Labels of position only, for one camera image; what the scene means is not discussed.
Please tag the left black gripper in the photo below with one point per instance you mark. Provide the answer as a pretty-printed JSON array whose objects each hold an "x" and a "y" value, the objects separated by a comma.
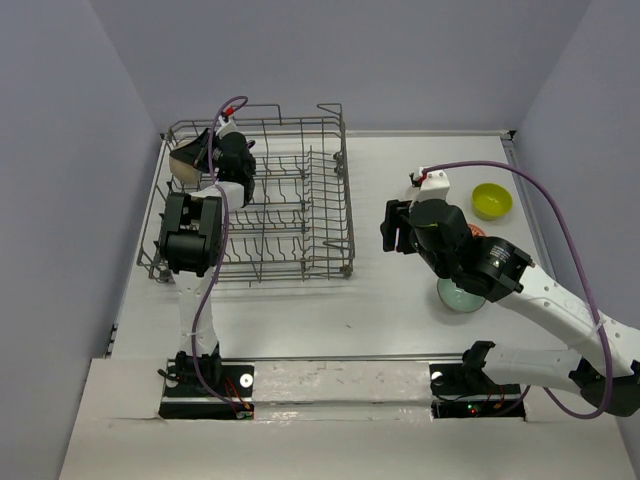
[{"x": 195, "y": 151}]

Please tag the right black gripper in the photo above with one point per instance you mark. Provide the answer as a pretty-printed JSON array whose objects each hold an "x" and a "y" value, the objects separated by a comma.
[{"x": 396, "y": 215}]

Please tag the white bowl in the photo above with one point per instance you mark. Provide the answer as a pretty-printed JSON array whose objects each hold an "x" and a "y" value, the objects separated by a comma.
[{"x": 182, "y": 171}]

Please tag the orange patterned bowl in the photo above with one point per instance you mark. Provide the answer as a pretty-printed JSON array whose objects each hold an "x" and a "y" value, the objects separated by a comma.
[{"x": 476, "y": 231}]

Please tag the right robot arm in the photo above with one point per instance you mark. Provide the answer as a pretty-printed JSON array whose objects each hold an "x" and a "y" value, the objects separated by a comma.
[{"x": 600, "y": 360}]

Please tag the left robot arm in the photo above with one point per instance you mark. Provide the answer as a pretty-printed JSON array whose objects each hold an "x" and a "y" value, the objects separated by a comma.
[{"x": 193, "y": 237}]

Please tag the celadon green bowl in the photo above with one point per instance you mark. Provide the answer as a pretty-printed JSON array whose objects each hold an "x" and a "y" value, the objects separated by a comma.
[{"x": 457, "y": 299}]

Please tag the yellow-green plastic bowl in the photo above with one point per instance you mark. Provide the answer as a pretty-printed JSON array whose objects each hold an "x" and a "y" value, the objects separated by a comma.
[{"x": 491, "y": 201}]

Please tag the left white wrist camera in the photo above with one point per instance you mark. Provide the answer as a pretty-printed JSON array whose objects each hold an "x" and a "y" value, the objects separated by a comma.
[{"x": 226, "y": 121}]

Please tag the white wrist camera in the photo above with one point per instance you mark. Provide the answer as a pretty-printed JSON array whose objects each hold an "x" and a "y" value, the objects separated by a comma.
[
  {"x": 426, "y": 186},
  {"x": 226, "y": 121}
]

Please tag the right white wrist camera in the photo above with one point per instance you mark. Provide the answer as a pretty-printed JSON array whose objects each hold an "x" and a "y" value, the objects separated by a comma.
[{"x": 426, "y": 186}]

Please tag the grey wire dish rack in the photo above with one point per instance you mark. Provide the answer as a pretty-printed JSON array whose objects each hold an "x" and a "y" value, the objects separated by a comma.
[{"x": 298, "y": 225}]

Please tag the metal rail bar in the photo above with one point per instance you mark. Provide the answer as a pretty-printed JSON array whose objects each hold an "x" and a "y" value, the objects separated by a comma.
[{"x": 428, "y": 357}]

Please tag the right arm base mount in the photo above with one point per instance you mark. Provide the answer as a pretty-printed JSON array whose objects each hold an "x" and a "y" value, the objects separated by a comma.
[{"x": 456, "y": 396}]

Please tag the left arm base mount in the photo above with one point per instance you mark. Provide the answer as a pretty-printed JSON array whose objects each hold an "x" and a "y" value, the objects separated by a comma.
[{"x": 184, "y": 397}]

